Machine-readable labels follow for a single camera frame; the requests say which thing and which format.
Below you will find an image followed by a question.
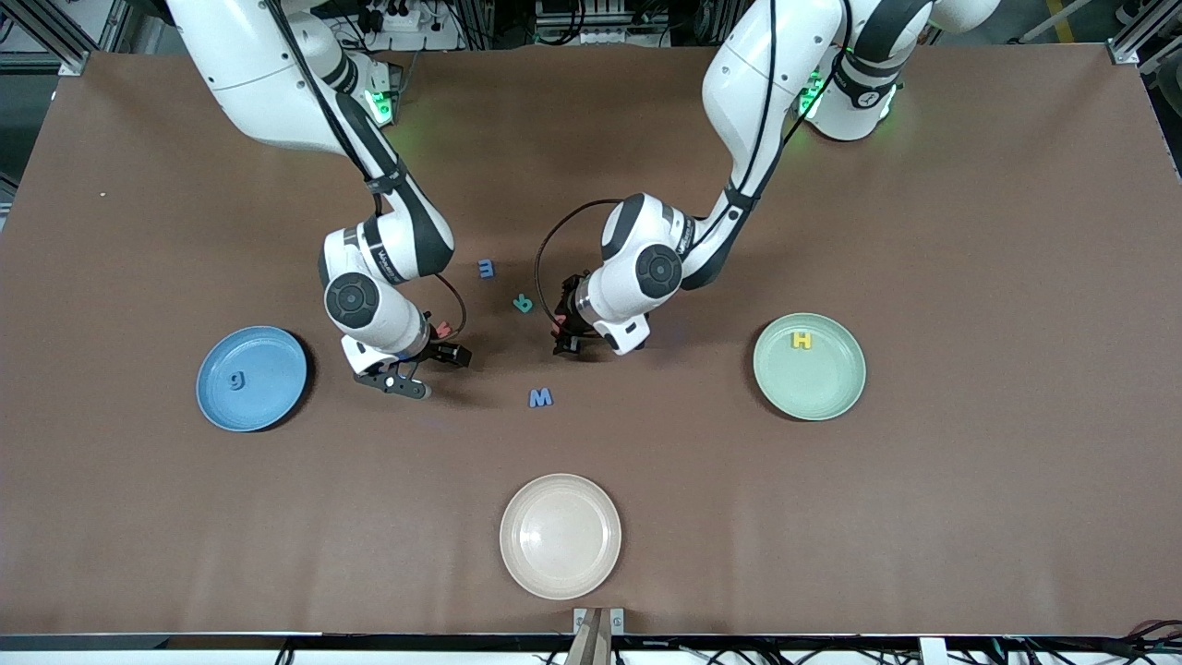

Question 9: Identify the blue round plate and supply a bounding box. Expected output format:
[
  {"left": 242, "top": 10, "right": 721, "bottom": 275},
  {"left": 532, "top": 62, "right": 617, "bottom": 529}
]
[{"left": 195, "top": 325, "right": 309, "bottom": 433}]

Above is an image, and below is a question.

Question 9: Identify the beige round plate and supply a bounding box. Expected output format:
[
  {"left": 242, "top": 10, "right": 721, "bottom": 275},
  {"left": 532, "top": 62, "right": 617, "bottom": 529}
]
[{"left": 499, "top": 473, "right": 622, "bottom": 601}]

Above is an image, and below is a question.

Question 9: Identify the green round plate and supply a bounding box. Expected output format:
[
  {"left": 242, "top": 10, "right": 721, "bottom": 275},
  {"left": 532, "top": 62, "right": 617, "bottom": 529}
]
[{"left": 752, "top": 312, "right": 868, "bottom": 422}]

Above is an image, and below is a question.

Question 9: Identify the black electronics rack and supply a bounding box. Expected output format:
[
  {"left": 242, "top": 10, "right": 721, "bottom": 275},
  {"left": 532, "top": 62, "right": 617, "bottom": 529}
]
[{"left": 534, "top": 0, "right": 670, "bottom": 47}]

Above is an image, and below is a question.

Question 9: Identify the white power strip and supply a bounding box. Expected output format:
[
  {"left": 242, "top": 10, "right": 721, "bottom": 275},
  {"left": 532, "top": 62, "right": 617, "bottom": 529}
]
[{"left": 356, "top": 0, "right": 464, "bottom": 53}]

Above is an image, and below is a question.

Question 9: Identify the tan wooden strip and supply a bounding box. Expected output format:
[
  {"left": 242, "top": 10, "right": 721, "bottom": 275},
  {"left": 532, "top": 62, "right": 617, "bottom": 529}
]
[{"left": 565, "top": 610, "right": 612, "bottom": 665}]

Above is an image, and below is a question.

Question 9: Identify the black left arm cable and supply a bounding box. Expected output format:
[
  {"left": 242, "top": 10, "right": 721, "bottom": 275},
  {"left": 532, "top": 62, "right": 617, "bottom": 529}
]
[{"left": 536, "top": 0, "right": 855, "bottom": 329}]

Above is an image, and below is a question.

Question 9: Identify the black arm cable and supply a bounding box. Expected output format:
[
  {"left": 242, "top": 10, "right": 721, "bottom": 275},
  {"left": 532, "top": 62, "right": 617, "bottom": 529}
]
[
  {"left": 536, "top": 0, "right": 855, "bottom": 329},
  {"left": 263, "top": 0, "right": 469, "bottom": 341}
]

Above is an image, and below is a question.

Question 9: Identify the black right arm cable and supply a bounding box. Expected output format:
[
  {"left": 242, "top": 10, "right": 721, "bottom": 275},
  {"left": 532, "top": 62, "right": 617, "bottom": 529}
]
[{"left": 263, "top": 0, "right": 469, "bottom": 341}]

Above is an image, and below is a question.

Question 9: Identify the metal table edge bracket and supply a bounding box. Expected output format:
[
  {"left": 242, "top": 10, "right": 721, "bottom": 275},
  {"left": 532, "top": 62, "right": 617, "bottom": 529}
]
[{"left": 573, "top": 606, "right": 626, "bottom": 638}]

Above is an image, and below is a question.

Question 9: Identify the aluminium frame profile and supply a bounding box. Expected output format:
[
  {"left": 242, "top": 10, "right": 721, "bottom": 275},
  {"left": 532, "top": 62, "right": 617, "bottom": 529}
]
[
  {"left": 0, "top": 0, "right": 121, "bottom": 77},
  {"left": 1106, "top": 0, "right": 1182, "bottom": 75}
]

